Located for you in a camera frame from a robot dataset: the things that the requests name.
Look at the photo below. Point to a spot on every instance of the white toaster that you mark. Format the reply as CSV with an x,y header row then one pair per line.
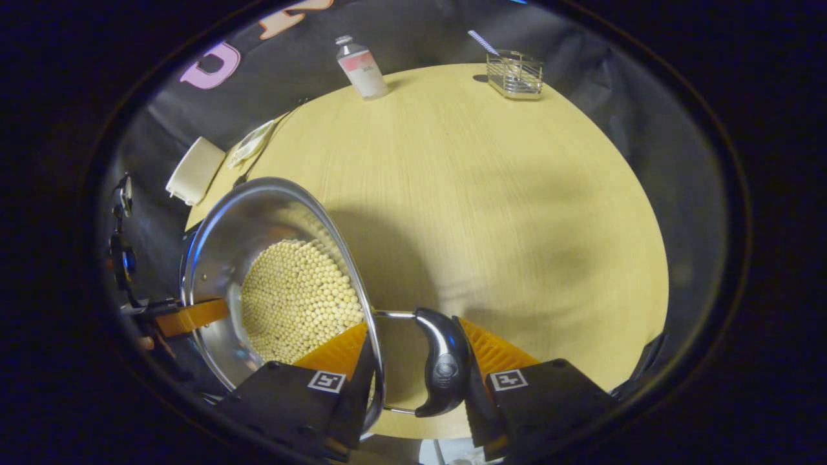
x,y
194,171

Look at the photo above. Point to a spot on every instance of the clear bottle with pink label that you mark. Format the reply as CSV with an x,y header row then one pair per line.
x,y
363,71

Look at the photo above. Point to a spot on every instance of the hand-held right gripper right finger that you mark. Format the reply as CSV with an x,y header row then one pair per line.
x,y
479,410

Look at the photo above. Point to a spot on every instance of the white divided plate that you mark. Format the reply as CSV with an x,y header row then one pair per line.
x,y
252,143

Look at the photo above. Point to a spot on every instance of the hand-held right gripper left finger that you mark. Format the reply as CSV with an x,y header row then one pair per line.
x,y
352,400

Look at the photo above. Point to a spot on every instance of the white striped straw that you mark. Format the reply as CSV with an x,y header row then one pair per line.
x,y
483,42

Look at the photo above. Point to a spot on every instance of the heap of yellow soybeans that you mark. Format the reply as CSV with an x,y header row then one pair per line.
x,y
297,303

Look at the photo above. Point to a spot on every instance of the stainless steel pot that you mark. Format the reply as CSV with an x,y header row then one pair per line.
x,y
226,245

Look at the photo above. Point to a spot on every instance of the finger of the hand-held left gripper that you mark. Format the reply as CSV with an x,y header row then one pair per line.
x,y
194,316

